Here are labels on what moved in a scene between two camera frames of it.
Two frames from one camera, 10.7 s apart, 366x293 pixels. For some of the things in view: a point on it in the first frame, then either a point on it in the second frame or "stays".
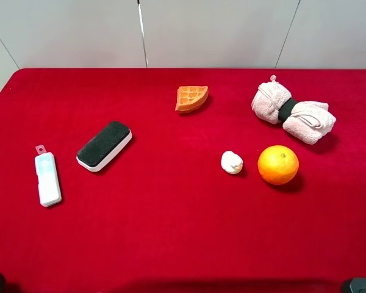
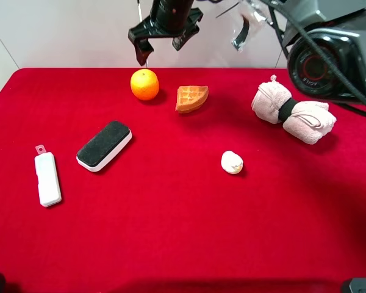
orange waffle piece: (191, 98) stays
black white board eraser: (102, 144) stays
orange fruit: (278, 165) → (144, 83)
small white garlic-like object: (231, 162) stays
